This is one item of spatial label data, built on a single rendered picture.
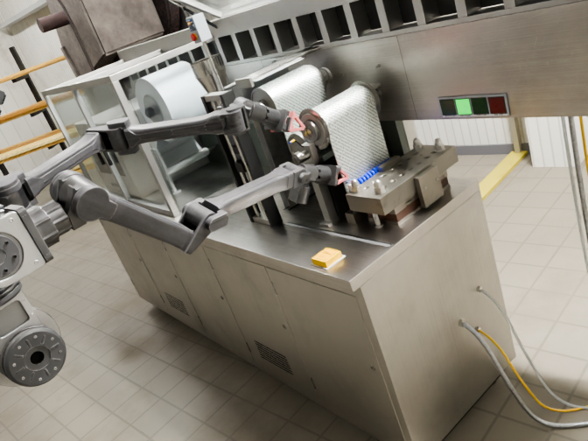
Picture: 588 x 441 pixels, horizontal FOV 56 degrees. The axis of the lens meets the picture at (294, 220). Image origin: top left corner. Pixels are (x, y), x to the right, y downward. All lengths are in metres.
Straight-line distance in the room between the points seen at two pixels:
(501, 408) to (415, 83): 1.29
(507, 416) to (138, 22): 4.45
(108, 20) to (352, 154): 3.79
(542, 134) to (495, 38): 2.44
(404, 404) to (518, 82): 1.07
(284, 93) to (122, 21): 3.54
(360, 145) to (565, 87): 0.67
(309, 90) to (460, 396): 1.26
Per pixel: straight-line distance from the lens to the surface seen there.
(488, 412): 2.41
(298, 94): 2.08
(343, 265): 1.72
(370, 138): 1.99
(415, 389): 1.99
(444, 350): 2.06
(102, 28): 5.38
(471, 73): 1.83
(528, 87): 1.75
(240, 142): 2.04
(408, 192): 1.85
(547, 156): 4.21
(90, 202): 1.20
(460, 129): 4.69
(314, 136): 1.87
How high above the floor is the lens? 1.73
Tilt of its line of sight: 23 degrees down
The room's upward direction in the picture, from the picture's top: 20 degrees counter-clockwise
